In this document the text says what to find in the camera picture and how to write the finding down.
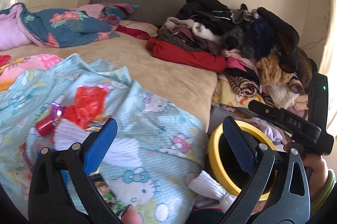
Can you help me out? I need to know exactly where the yellow rimmed black trash bin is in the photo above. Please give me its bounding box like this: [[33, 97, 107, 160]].
[[207, 120, 278, 201]]

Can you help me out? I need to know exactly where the pile of mixed clothes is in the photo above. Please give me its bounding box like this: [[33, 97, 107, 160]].
[[155, 0, 312, 116]]

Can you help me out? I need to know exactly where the blue floral quilt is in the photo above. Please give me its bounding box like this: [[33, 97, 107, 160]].
[[1, 3, 119, 51]]

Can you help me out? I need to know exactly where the right hand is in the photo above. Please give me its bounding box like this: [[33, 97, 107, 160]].
[[303, 154, 328, 200]]

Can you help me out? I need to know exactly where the white foam net piece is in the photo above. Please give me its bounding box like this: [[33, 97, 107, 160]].
[[53, 119, 90, 151]]

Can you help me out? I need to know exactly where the red cylindrical candy can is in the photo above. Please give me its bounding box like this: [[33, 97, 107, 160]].
[[35, 115, 55, 137]]

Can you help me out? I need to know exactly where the lilac knitted sweater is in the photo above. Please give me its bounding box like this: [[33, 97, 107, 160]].
[[236, 117, 285, 145]]

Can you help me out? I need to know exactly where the striped purple garment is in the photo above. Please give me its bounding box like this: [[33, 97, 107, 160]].
[[99, 2, 139, 25]]

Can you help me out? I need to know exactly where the light blue cartoon blanket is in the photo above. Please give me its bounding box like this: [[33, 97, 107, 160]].
[[1, 54, 207, 223]]

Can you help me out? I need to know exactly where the pink orange cartoon blanket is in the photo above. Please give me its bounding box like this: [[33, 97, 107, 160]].
[[1, 54, 63, 91]]

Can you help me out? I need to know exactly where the red plastic bag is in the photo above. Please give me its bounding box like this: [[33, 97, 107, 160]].
[[62, 86, 107, 129]]

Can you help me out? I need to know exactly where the red folded garment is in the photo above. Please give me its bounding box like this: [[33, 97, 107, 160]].
[[146, 37, 227, 73]]

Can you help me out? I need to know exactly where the left hand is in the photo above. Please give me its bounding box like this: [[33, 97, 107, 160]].
[[121, 204, 142, 224]]

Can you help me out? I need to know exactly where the snack wrapper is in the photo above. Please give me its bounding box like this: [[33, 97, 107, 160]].
[[90, 173, 126, 217]]

